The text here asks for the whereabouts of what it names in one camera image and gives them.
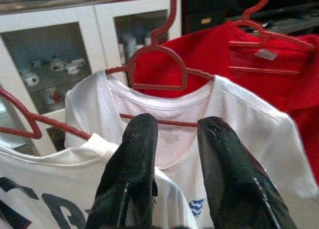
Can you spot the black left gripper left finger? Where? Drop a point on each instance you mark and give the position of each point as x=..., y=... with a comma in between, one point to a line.
x=132, y=169

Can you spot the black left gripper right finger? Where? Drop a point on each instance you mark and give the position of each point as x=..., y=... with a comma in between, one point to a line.
x=231, y=179

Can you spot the red clothes hanger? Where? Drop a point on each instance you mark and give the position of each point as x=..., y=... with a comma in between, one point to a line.
x=37, y=118
x=261, y=70
x=159, y=86

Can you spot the white t-shirt with blue logo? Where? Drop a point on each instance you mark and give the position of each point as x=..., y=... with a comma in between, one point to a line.
x=249, y=139

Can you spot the white t-shirt with dark lettering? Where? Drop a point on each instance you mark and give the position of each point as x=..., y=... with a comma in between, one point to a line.
x=62, y=169

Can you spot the white ceramic cup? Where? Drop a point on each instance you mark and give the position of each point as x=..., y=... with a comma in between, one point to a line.
x=129, y=45
x=52, y=95
x=74, y=65
x=31, y=79
x=56, y=64

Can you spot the red t-shirt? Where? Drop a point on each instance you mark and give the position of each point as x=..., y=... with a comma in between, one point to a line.
x=211, y=52

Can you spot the white glass-door cabinet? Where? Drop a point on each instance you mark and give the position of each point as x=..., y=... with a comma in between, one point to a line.
x=99, y=27

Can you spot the black cabinet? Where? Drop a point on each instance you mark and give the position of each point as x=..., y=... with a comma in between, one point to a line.
x=199, y=7

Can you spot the metal clothes rail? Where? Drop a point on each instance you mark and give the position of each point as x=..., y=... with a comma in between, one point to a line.
x=49, y=2

